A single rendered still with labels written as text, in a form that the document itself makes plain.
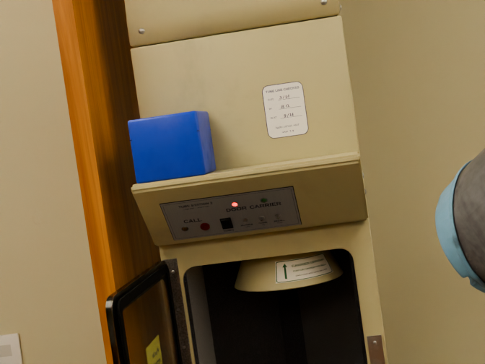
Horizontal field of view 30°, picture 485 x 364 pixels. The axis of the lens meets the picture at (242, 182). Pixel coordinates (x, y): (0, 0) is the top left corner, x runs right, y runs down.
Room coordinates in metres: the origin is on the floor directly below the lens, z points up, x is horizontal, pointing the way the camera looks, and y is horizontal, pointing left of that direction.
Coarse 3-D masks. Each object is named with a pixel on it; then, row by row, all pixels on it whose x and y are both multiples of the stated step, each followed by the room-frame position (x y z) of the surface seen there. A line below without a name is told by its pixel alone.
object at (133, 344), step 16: (144, 272) 1.23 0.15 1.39; (160, 288) 1.30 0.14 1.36; (112, 304) 1.06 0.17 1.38; (144, 304) 1.20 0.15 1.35; (160, 304) 1.28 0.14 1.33; (112, 320) 1.05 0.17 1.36; (128, 320) 1.12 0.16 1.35; (144, 320) 1.19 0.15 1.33; (160, 320) 1.27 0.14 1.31; (112, 336) 1.06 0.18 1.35; (128, 336) 1.11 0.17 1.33; (144, 336) 1.18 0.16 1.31; (160, 336) 1.26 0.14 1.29; (112, 352) 1.06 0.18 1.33; (128, 352) 1.10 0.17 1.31; (144, 352) 1.17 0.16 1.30; (160, 352) 1.24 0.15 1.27
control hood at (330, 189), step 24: (240, 168) 1.30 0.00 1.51; (264, 168) 1.24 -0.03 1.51; (288, 168) 1.23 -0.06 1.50; (312, 168) 1.23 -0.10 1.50; (336, 168) 1.23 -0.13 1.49; (360, 168) 1.23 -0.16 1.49; (144, 192) 1.26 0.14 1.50; (168, 192) 1.26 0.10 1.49; (192, 192) 1.26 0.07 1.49; (216, 192) 1.26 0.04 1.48; (240, 192) 1.26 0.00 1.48; (312, 192) 1.26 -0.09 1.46; (336, 192) 1.26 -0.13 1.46; (360, 192) 1.26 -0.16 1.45; (144, 216) 1.30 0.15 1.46; (312, 216) 1.30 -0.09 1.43; (336, 216) 1.30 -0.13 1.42; (360, 216) 1.30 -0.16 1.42; (168, 240) 1.34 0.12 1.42; (192, 240) 1.34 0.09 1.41
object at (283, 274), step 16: (288, 256) 1.38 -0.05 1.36; (304, 256) 1.38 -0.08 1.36; (320, 256) 1.40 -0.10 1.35; (240, 272) 1.43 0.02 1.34; (256, 272) 1.39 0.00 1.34; (272, 272) 1.38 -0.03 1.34; (288, 272) 1.37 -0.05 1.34; (304, 272) 1.37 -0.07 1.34; (320, 272) 1.38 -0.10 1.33; (336, 272) 1.41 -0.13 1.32; (240, 288) 1.41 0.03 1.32; (256, 288) 1.38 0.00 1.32; (272, 288) 1.37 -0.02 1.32; (288, 288) 1.36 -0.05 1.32
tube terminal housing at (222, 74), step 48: (144, 48) 1.37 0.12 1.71; (192, 48) 1.36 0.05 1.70; (240, 48) 1.35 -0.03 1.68; (288, 48) 1.34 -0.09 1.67; (336, 48) 1.33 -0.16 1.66; (144, 96) 1.37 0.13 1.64; (192, 96) 1.36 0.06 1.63; (240, 96) 1.35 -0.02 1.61; (336, 96) 1.33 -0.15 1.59; (240, 144) 1.35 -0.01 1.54; (288, 144) 1.34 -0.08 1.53; (336, 144) 1.34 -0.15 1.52; (240, 240) 1.36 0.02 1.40; (288, 240) 1.35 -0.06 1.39; (336, 240) 1.34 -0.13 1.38; (384, 336) 1.33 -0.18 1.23
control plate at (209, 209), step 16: (256, 192) 1.26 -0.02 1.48; (272, 192) 1.26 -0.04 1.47; (288, 192) 1.26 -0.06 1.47; (176, 208) 1.28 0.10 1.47; (192, 208) 1.28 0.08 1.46; (208, 208) 1.28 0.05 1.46; (224, 208) 1.28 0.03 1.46; (240, 208) 1.28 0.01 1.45; (256, 208) 1.28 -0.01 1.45; (272, 208) 1.28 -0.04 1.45; (288, 208) 1.29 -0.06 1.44; (176, 224) 1.31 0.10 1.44; (192, 224) 1.31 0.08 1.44; (240, 224) 1.31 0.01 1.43; (256, 224) 1.31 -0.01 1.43; (272, 224) 1.31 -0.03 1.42; (288, 224) 1.31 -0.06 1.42
